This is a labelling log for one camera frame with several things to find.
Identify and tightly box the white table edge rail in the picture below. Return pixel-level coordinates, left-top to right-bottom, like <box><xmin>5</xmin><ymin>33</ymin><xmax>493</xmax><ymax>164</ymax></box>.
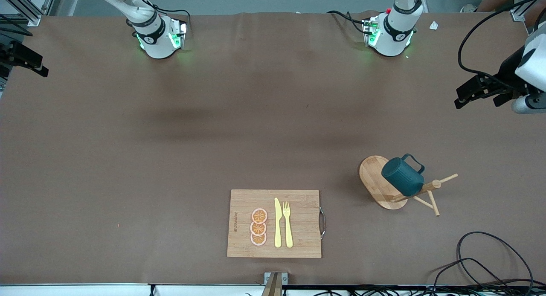
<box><xmin>0</xmin><ymin>283</ymin><xmax>546</xmax><ymax>296</ymax></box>

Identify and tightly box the metal bracket with wooden post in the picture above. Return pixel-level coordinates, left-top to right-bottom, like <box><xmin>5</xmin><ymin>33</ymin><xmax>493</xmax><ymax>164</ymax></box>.
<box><xmin>264</xmin><ymin>271</ymin><xmax>289</xmax><ymax>296</ymax></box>

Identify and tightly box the black arm base cable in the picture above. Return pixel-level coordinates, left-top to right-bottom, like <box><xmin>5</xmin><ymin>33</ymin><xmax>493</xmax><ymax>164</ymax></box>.
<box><xmin>128</xmin><ymin>0</ymin><xmax>192</xmax><ymax>32</ymax></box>
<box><xmin>327</xmin><ymin>10</ymin><xmax>372</xmax><ymax>35</ymax></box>

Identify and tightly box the yellow plastic fork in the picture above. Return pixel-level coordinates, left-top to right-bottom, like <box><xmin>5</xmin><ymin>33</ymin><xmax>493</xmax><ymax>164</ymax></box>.
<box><xmin>283</xmin><ymin>201</ymin><xmax>294</xmax><ymax>249</ymax></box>

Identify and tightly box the aluminium frame profile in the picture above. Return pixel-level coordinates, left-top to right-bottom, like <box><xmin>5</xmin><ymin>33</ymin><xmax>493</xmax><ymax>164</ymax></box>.
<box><xmin>511</xmin><ymin>0</ymin><xmax>546</xmax><ymax>22</ymax></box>
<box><xmin>0</xmin><ymin>0</ymin><xmax>44</xmax><ymax>27</ymax></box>

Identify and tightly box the black left arm wrist cable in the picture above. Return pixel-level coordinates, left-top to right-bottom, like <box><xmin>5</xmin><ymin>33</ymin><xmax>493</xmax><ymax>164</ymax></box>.
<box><xmin>457</xmin><ymin>0</ymin><xmax>546</xmax><ymax>90</ymax></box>

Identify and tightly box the teal ribbed ceramic mug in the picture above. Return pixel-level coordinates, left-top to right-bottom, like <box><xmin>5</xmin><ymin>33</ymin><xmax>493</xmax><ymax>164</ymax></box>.
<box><xmin>381</xmin><ymin>153</ymin><xmax>426</xmax><ymax>198</ymax></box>

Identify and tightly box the yellow plastic knife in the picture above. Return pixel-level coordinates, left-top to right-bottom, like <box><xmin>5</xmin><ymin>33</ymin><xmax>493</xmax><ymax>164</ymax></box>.
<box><xmin>274</xmin><ymin>197</ymin><xmax>283</xmax><ymax>249</ymax></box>

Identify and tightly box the large black cable loop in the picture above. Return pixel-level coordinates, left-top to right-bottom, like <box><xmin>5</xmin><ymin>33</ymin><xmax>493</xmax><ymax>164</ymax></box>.
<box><xmin>456</xmin><ymin>231</ymin><xmax>535</xmax><ymax>288</ymax></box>

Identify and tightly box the small black cable loop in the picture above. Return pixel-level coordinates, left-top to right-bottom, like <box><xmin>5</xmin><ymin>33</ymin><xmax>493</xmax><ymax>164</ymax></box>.
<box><xmin>428</xmin><ymin>257</ymin><xmax>526</xmax><ymax>289</ymax></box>

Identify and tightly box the wooden mug rack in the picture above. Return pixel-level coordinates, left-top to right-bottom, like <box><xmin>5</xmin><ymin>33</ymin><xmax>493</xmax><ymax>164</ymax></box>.
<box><xmin>358</xmin><ymin>155</ymin><xmax>459</xmax><ymax>217</ymax></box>

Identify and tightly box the black left arm base cable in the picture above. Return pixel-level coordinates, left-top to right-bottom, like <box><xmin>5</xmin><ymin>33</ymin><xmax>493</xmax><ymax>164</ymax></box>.
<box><xmin>327</xmin><ymin>10</ymin><xmax>372</xmax><ymax>35</ymax></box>

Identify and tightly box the black right arm base cable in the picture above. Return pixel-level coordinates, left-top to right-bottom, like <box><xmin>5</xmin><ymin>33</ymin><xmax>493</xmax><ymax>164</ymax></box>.
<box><xmin>128</xmin><ymin>0</ymin><xmax>192</xmax><ymax>32</ymax></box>

